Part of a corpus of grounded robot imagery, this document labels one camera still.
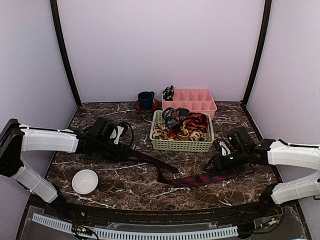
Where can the yellow insect print tie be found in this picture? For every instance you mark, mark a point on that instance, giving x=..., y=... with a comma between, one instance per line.
x=161, y=133

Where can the left black corner post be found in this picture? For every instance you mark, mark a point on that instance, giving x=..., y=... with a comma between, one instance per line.
x=63, y=52

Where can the dark blue mug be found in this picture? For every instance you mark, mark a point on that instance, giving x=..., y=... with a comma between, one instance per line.
x=145, y=100

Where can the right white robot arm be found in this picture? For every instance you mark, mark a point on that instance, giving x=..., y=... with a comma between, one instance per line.
x=298, y=165

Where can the rolled black floral tie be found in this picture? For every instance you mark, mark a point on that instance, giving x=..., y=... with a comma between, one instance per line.
x=168, y=93

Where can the red navy striped tie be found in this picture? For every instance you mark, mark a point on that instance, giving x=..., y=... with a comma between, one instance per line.
x=184, y=182

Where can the red saucer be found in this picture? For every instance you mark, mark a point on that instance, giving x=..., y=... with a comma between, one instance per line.
x=155, y=107

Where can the white bowl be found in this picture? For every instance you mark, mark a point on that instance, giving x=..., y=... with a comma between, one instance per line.
x=84, y=182

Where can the green perforated plastic basket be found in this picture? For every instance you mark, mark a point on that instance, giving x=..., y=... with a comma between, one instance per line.
x=182, y=146

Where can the pink divided organizer box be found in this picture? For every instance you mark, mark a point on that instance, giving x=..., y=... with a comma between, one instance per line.
x=196, y=100

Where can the right black corner post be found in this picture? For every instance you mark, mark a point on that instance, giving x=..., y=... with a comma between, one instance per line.
x=258, y=53

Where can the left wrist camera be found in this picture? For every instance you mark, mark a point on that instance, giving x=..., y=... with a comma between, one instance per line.
x=118, y=132

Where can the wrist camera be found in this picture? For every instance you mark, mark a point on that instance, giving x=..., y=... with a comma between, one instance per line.
x=237, y=140
x=118, y=132

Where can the dark floral tie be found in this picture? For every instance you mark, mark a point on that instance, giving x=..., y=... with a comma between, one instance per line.
x=174, y=116

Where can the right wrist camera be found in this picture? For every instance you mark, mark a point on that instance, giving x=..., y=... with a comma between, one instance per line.
x=237, y=140

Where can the white slotted cable duct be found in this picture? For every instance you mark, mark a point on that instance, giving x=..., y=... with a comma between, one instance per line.
x=121, y=231

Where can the black front rail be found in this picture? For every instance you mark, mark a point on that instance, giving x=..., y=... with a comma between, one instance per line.
x=239, y=214

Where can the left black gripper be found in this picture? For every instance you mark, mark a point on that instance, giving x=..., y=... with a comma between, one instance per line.
x=120, y=154

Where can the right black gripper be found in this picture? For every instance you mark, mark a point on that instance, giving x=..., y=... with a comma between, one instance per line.
x=219, y=166

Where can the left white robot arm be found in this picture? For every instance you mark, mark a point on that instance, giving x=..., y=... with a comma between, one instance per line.
x=19, y=142

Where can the black red striped tie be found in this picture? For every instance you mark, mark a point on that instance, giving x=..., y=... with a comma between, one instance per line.
x=196, y=122

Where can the black corner post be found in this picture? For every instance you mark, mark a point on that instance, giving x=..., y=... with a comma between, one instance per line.
x=63, y=52
x=258, y=53

